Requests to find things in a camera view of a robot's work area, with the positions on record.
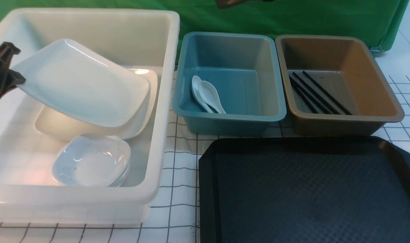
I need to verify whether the white checked tablecloth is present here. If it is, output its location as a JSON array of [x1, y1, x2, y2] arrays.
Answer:
[[0, 71, 410, 243]]

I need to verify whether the large white rice plate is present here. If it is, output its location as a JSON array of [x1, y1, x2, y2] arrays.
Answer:
[[12, 39, 150, 128]]

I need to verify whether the blue plastic bin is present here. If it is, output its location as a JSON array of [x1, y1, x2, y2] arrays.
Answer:
[[172, 32, 287, 137]]

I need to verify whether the black serving tray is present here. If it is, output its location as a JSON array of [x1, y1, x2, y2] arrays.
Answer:
[[199, 136, 410, 243]]

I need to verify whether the green cloth backdrop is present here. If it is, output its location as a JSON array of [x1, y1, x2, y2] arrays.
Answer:
[[0, 0, 408, 51]]

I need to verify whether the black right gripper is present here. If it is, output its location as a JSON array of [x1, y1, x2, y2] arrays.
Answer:
[[215, 0, 275, 9]]

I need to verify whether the brown plastic bin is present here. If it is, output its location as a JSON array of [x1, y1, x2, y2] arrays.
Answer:
[[275, 34, 404, 136]]

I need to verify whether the white bowl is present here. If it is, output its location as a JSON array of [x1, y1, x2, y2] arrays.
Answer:
[[52, 133, 131, 168], [52, 168, 129, 187], [52, 164, 130, 187]]

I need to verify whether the large white plastic bin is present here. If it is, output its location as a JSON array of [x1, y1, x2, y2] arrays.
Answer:
[[0, 8, 179, 227]]

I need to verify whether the black chopstick in brown bin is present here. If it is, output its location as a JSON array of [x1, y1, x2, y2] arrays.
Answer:
[[302, 71, 352, 115]]

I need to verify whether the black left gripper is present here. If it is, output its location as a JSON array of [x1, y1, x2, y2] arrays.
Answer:
[[0, 42, 26, 99]]

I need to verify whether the white square plate in bin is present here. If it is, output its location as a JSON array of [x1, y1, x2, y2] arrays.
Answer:
[[34, 66, 158, 140]]

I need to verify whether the white bowl in bin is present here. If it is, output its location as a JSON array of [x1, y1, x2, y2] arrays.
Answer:
[[52, 168, 129, 187]]

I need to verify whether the metal clip on backdrop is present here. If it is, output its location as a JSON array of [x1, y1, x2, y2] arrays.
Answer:
[[369, 46, 384, 56]]

